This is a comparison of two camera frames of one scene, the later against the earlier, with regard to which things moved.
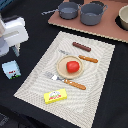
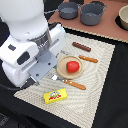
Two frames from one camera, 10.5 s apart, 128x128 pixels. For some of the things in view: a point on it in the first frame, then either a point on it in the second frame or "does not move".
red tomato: x=72 y=66 does not move
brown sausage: x=81 y=46 does not move
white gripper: x=13 y=32 → x=35 y=57
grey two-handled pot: x=91 y=13 does not move
